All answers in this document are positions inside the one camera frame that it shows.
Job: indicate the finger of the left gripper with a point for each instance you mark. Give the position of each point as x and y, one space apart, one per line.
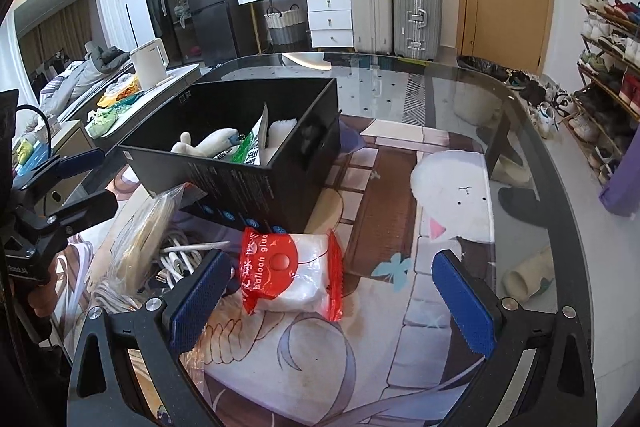
83 214
75 164

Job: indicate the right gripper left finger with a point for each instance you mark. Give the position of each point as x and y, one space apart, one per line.
103 388

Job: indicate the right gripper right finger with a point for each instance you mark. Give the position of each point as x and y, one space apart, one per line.
559 388

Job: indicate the white plush toy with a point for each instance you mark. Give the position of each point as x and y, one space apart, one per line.
215 143

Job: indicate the green white medicine packet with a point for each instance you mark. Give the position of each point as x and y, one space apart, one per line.
249 151

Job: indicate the red balloon glue packet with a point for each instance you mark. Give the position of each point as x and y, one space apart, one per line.
289 273

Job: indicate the white foam block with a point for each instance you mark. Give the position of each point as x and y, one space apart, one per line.
277 134

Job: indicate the person's left hand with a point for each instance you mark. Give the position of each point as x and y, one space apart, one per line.
43 298

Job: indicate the beige slipper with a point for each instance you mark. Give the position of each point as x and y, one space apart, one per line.
531 277

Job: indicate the white electric kettle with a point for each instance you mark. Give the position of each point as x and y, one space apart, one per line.
150 63

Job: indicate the purple bag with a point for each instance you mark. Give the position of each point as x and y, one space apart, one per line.
621 195

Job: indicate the black storage box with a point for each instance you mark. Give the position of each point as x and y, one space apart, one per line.
277 197

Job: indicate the anime printed table mat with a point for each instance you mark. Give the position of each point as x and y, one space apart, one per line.
400 195

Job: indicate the woven laundry basket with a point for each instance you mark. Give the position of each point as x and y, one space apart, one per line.
286 27

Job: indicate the wooden shoe rack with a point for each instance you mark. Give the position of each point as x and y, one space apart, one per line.
607 115

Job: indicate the white suitcase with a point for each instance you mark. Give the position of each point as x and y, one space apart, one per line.
372 25

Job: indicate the silver suitcase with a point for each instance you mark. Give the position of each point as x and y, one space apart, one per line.
417 27

